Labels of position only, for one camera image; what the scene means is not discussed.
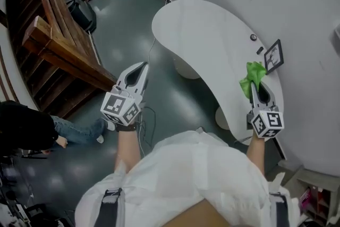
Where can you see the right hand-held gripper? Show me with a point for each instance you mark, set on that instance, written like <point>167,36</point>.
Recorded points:
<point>268,122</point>

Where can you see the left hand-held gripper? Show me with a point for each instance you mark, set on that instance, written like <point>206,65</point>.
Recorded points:
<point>117,105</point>

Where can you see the green cloth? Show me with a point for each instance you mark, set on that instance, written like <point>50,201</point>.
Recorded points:
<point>252,74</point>

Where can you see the person's right forearm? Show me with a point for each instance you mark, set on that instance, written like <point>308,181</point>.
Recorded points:
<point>256,151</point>

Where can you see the person's left forearm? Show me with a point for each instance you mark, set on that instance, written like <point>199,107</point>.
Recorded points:
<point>128,146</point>

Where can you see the white tabletop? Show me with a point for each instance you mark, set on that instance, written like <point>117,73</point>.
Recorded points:
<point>202,32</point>

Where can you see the small black oblong object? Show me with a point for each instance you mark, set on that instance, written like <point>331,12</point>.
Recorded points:
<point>260,50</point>

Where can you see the small round black object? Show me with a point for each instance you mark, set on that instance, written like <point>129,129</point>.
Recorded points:
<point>254,37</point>

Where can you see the black bin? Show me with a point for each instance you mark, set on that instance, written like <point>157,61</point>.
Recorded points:
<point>81,12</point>

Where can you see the wooden staircase railing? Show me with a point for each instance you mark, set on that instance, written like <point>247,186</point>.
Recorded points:
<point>53,40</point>

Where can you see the person's white clothing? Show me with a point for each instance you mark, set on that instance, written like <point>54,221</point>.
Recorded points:
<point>186,172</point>

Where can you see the pink box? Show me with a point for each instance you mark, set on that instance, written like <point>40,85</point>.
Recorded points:
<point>305,198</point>

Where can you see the grey shelf unit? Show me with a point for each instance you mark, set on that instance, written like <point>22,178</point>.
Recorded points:
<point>316,194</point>

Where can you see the brown cardboard board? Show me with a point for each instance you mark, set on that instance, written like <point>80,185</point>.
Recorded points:
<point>199,215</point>

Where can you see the black picture frame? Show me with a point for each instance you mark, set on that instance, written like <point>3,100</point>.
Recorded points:
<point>274,57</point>

